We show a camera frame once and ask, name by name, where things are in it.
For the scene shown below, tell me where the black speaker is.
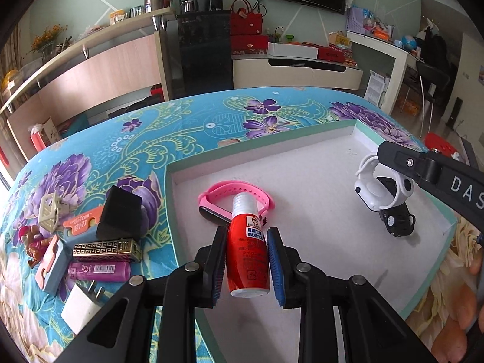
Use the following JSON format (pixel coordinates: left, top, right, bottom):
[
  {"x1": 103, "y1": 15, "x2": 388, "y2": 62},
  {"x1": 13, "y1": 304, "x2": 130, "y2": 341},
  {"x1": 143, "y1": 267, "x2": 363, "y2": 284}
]
[{"x1": 446, "y1": 97, "x2": 464, "y2": 127}]

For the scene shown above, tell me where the red gift box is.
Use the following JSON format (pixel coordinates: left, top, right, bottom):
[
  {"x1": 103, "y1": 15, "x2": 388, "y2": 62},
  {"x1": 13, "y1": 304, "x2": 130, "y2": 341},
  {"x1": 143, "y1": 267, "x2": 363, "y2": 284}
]
[{"x1": 231, "y1": 35, "x2": 269, "y2": 57}]

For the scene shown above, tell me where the black water dispenser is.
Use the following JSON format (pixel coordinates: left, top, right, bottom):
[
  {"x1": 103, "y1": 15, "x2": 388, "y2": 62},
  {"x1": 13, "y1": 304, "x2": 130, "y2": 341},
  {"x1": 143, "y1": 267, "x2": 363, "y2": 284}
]
[{"x1": 176, "y1": 0, "x2": 234, "y2": 97}]

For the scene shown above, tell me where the black chair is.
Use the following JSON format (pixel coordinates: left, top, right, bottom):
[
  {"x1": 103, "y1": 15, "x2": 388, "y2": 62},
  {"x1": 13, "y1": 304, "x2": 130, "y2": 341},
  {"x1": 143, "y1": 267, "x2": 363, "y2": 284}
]
[{"x1": 401, "y1": 60, "x2": 450, "y2": 137}]

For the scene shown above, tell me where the wooden shelf unit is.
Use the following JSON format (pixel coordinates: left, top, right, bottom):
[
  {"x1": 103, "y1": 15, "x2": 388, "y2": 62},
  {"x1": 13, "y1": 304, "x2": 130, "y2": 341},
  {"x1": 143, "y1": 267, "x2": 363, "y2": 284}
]
[{"x1": 0, "y1": 8, "x2": 178, "y2": 159}]

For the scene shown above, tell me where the white television cabinet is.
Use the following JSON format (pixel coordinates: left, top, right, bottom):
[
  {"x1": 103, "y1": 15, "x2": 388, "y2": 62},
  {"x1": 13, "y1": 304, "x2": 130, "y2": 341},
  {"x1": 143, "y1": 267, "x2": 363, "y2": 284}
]
[{"x1": 231, "y1": 55, "x2": 364, "y2": 91}]

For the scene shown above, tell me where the gold patterned lighter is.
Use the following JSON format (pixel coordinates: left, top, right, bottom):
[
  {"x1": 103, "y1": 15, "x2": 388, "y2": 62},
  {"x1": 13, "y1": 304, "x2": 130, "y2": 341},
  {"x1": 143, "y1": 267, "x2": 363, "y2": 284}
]
[{"x1": 72, "y1": 238, "x2": 142, "y2": 263}]

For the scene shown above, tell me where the magenta lighter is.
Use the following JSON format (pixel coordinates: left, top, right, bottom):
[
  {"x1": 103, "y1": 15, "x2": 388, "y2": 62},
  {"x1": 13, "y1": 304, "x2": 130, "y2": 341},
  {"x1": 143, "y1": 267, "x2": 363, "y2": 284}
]
[{"x1": 68, "y1": 262, "x2": 131, "y2": 283}]

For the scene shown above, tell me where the orange toy carrot knife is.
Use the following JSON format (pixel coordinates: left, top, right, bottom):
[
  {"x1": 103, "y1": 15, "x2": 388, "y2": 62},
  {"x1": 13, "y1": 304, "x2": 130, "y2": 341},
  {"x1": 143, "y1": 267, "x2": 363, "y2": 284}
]
[{"x1": 63, "y1": 209, "x2": 108, "y2": 237}]

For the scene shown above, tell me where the pink wristband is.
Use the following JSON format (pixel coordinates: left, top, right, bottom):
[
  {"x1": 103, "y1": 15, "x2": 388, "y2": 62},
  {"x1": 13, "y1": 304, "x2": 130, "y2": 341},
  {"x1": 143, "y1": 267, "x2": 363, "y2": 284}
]
[{"x1": 198, "y1": 181, "x2": 275, "y2": 224}]

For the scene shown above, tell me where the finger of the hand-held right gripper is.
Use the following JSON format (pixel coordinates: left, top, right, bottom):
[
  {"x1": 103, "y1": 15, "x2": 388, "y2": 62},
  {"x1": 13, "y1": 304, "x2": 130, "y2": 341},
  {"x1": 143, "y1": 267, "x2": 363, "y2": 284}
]
[{"x1": 376, "y1": 142, "x2": 435, "y2": 188}]

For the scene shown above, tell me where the red plastic basin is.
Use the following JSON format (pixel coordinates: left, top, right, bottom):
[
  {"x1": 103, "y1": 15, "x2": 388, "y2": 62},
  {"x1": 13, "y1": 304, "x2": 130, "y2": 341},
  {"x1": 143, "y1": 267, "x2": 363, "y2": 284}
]
[{"x1": 423, "y1": 133, "x2": 456, "y2": 155}]

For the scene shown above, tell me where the red handbag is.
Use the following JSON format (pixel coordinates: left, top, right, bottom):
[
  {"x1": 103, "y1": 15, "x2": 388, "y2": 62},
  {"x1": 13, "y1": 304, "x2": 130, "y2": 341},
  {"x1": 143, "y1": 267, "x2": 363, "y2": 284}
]
[{"x1": 230, "y1": 0, "x2": 263, "y2": 35}]

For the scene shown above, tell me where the purple desk organizer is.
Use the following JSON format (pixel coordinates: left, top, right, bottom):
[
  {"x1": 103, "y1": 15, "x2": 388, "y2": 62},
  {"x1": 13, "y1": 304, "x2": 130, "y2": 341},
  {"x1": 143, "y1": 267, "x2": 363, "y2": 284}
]
[{"x1": 346, "y1": 5, "x2": 369, "y2": 33}]

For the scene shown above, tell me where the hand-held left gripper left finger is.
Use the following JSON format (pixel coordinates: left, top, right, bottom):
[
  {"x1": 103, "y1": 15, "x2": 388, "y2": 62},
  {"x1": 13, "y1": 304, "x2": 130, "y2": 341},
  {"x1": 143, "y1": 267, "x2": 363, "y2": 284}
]
[{"x1": 53, "y1": 226, "x2": 229, "y2": 363}]

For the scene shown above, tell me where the teal-edged white box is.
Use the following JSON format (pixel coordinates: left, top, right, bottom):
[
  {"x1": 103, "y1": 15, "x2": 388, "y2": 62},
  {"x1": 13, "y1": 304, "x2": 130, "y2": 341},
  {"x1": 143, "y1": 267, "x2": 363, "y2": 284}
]
[{"x1": 164, "y1": 118, "x2": 457, "y2": 363}]

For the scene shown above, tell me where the black box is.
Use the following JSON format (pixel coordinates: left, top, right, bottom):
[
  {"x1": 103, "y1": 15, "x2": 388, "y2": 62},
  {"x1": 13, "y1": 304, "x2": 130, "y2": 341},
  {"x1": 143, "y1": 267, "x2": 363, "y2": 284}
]
[{"x1": 96, "y1": 185, "x2": 143, "y2": 240}]

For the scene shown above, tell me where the beige hair claw clip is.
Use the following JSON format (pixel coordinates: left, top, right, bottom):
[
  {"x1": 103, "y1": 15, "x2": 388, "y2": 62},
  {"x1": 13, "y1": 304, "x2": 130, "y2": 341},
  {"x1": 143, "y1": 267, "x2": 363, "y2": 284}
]
[{"x1": 38, "y1": 192, "x2": 72, "y2": 232}]

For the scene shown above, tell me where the floral blanket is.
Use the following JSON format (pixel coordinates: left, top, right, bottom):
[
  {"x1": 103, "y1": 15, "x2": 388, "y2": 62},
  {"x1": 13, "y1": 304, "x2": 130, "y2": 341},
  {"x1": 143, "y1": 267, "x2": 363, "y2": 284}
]
[{"x1": 0, "y1": 85, "x2": 484, "y2": 363}]

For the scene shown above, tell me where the pink toy figure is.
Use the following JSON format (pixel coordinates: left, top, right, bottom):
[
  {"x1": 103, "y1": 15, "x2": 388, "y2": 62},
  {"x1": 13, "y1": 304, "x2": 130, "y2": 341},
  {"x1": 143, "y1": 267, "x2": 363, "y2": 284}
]
[{"x1": 19, "y1": 225, "x2": 54, "y2": 267}]

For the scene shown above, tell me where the white flat box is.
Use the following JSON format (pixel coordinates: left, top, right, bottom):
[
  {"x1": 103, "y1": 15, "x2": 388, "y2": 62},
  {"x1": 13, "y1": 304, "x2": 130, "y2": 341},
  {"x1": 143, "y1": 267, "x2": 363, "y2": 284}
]
[{"x1": 267, "y1": 41, "x2": 319, "y2": 60}]

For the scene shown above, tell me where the red gift bag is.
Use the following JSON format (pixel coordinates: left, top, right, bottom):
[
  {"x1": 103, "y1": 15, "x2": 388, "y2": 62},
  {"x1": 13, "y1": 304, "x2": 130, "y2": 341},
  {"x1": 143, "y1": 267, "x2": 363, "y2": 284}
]
[{"x1": 28, "y1": 123, "x2": 50, "y2": 150}]

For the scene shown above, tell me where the blue pink small case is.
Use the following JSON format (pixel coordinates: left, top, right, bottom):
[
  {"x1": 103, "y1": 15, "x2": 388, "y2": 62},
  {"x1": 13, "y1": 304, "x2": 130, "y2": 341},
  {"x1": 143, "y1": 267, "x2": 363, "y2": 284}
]
[{"x1": 36, "y1": 234, "x2": 73, "y2": 295}]

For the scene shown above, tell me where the brown paper bag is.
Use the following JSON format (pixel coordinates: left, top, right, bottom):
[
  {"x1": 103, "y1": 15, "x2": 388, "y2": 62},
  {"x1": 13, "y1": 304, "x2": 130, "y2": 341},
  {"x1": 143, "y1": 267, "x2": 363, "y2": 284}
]
[{"x1": 40, "y1": 117, "x2": 61, "y2": 144}]

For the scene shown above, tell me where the yellow flower bouquet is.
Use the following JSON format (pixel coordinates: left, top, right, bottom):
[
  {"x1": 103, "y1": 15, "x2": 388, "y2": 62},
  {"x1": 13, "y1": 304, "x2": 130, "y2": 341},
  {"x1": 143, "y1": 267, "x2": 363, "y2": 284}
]
[{"x1": 28, "y1": 25, "x2": 69, "y2": 59}]

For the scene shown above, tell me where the white charger plug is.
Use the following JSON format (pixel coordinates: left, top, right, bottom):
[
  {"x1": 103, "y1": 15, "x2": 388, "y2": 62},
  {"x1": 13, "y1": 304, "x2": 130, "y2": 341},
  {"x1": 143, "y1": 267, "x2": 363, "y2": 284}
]
[{"x1": 61, "y1": 283, "x2": 104, "y2": 335}]

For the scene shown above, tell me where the white magazine holder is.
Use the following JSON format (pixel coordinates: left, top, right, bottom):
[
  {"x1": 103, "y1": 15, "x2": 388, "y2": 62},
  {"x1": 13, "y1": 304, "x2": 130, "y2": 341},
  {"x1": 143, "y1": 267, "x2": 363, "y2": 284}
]
[{"x1": 365, "y1": 70, "x2": 390, "y2": 104}]

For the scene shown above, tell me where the small black toy car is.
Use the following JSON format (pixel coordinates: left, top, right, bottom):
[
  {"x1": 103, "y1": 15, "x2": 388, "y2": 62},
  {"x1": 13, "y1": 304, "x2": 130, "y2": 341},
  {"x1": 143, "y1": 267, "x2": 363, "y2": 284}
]
[{"x1": 379, "y1": 197, "x2": 417, "y2": 238}]

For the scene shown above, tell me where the red bottle with white cap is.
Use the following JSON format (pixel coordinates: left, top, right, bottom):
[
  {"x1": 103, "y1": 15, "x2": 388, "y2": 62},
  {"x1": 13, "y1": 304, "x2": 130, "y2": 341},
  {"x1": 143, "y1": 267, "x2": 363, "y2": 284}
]
[{"x1": 226, "y1": 193, "x2": 271, "y2": 298}]

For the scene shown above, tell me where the white desk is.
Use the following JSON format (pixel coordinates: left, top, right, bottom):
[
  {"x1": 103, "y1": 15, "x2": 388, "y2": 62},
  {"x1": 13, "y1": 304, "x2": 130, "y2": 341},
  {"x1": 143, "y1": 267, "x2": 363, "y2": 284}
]
[{"x1": 346, "y1": 30, "x2": 420, "y2": 112}]

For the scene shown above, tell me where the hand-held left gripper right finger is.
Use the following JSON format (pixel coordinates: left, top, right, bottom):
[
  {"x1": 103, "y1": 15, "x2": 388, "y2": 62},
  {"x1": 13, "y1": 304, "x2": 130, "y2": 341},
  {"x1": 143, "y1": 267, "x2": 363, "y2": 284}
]
[{"x1": 267, "y1": 227, "x2": 439, "y2": 363}]

